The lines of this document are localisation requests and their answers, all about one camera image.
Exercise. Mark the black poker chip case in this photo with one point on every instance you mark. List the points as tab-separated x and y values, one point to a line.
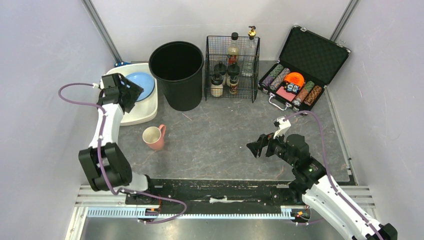
317	58

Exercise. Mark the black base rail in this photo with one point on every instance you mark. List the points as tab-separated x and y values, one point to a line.
218	197

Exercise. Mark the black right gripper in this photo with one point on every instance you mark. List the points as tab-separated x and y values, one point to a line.
268	147

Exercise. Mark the spice jar black lid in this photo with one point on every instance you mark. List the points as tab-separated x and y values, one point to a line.
233	70
216	87
220	68

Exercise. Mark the blue plate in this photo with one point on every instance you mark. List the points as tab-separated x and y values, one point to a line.
143	80

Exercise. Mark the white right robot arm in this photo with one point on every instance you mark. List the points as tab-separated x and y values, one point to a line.
316	188

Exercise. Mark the small dark spice jar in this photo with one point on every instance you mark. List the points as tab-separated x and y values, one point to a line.
233	83

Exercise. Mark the blue dice box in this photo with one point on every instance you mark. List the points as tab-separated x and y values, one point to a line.
292	88

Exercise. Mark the orange round toy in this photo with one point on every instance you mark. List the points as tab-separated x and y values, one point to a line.
295	78

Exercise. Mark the green brown chip roll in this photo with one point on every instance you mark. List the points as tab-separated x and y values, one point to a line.
303	93

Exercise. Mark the pink poker chip roll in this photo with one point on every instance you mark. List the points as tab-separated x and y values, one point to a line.
279	79

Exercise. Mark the pink card deck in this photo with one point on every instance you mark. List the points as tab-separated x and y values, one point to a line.
283	93

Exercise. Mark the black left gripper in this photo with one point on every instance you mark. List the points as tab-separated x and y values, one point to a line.
129	93

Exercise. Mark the pink handled cream mug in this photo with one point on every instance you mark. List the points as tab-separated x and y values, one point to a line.
154	137

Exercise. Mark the black wire basket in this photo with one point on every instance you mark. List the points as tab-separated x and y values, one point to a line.
216	51

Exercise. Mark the blue toy car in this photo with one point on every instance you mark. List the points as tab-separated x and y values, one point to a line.
122	63

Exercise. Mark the black trash bin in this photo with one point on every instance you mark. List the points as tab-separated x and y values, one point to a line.
177	66

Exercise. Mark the white rectangular basin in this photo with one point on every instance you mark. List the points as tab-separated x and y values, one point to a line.
145	110

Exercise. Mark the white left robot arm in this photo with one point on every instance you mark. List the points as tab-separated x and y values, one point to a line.
104	164

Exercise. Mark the clear bottle gold pump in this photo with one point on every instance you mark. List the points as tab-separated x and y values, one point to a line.
249	53

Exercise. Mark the sauce bottle red label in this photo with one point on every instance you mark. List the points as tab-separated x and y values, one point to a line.
233	49

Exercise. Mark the green poker chip roll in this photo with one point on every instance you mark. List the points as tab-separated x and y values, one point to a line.
272	75

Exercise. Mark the brown poker chip roll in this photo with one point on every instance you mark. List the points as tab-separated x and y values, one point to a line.
313	95

